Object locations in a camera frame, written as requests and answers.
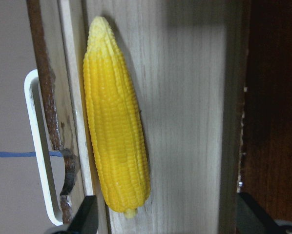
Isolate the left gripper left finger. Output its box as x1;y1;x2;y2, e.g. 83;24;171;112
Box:
63;195;99;234

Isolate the light wood drawer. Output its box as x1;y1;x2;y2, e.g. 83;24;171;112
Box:
24;0;250;234

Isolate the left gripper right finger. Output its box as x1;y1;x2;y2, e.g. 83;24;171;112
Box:
236;193;280;234

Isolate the dark wooden drawer cabinet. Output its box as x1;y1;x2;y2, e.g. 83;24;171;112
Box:
241;0;292;221

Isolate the yellow toy corn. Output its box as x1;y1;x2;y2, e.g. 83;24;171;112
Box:
83;17;150;218

